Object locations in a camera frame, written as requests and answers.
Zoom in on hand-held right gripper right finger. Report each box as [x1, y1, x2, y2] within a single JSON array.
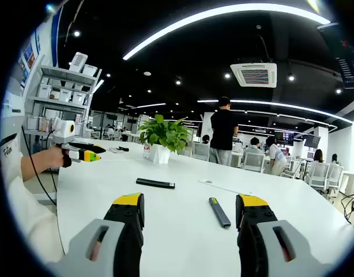
[[235, 193, 333, 277]]

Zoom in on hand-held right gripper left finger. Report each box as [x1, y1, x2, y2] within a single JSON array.
[[46, 192, 145, 277]]

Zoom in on black remote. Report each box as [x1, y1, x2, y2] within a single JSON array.
[[135, 177, 176, 190]]

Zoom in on person's left hand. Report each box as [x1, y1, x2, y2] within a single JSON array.
[[47, 144, 65, 169]]

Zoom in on grey shelf rack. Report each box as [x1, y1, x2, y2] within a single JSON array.
[[23, 65, 103, 139]]

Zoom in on group of white storage boxes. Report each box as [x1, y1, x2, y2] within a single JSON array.
[[27, 51, 99, 130]]

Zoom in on white office chair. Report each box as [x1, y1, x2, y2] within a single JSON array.
[[242, 151, 266, 173], [328, 164, 344, 188], [308, 161, 330, 190], [193, 141, 210, 162]]

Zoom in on white table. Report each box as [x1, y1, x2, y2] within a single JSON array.
[[55, 137, 354, 277]]

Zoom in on green plant in white pot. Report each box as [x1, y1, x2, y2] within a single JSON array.
[[136, 114, 192, 165]]

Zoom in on small colourful screen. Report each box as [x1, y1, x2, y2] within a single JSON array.
[[274, 131, 295, 147]]

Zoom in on tilted black monitor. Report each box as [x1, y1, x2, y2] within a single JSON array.
[[303, 134, 321, 148]]

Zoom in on long ceiling light strip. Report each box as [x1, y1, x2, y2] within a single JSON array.
[[122, 3, 331, 61]]

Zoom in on curved ceiling light strip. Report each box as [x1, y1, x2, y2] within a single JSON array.
[[197, 99, 353, 124]]

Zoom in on ceiling air conditioner unit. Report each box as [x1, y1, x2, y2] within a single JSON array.
[[229, 62, 278, 89]]

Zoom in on hanging dark ceiling monitor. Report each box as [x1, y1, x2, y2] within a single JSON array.
[[317, 22, 354, 89]]

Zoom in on black cable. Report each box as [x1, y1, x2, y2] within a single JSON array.
[[20, 124, 58, 206]]

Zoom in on wall posters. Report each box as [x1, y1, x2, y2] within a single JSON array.
[[17, 30, 42, 89]]

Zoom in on black floor cables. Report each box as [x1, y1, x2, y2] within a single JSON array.
[[340, 190, 354, 226]]

